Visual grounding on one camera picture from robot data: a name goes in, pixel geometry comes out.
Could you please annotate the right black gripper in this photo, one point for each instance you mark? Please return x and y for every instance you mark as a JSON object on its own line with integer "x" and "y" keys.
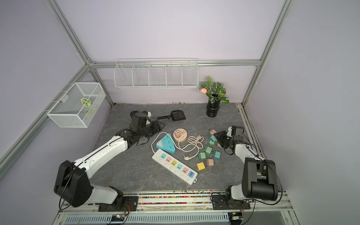
{"x": 220, "y": 137}

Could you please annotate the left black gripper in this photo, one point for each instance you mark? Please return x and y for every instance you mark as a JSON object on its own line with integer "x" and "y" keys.
{"x": 156, "y": 126}

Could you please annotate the teal adapter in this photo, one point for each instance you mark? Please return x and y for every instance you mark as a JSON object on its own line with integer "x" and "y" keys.
{"x": 213, "y": 138}
{"x": 216, "y": 154}

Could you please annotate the green plug adapter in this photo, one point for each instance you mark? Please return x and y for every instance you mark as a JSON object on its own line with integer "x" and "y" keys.
{"x": 208, "y": 150}
{"x": 202, "y": 156}
{"x": 210, "y": 141}

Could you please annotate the teal triangular power socket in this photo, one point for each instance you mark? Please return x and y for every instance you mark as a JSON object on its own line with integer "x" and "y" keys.
{"x": 166, "y": 144}

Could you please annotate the yellow plug adapter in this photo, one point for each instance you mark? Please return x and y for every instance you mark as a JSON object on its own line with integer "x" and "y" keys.
{"x": 201, "y": 166}

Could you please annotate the long white power strip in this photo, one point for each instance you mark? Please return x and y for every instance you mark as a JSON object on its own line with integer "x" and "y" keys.
{"x": 175, "y": 166}

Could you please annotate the pink beige plug adapter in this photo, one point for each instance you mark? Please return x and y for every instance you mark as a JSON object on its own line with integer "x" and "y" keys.
{"x": 212, "y": 131}

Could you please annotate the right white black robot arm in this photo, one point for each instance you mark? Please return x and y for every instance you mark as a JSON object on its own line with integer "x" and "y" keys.
{"x": 259, "y": 180}

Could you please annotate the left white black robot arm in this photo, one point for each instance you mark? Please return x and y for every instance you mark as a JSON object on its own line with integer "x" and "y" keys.
{"x": 73, "y": 184}

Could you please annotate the round beige power socket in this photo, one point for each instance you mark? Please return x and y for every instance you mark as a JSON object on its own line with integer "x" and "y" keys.
{"x": 183, "y": 137}

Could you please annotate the small black round jar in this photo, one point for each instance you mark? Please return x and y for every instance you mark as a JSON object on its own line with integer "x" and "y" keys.
{"x": 133, "y": 113}

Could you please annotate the black ribbed vase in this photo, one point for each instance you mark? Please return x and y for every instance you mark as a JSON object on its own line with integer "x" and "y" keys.
{"x": 212, "y": 107}

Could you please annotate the green artificial plant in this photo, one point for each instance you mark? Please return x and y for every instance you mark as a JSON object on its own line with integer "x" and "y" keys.
{"x": 215, "y": 91}

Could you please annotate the green leaf in basket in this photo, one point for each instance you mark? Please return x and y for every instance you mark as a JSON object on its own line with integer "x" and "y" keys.
{"x": 88, "y": 105}

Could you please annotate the white plug of cable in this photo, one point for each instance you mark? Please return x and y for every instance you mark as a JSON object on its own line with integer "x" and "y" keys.
{"x": 187, "y": 157}

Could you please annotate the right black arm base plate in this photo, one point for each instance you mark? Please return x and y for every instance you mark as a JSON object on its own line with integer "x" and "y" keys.
{"x": 221, "y": 202}

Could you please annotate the long white wire shelf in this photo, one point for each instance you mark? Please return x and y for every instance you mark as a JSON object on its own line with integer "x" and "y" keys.
{"x": 156, "y": 73}

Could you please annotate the white wire basket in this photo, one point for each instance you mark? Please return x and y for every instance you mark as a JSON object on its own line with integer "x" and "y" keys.
{"x": 69, "y": 112}

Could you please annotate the white slotted cable duct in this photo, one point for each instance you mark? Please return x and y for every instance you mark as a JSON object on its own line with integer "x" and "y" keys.
{"x": 146, "y": 218}

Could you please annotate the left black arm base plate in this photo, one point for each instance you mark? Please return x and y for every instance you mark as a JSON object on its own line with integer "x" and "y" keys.
{"x": 123, "y": 203}

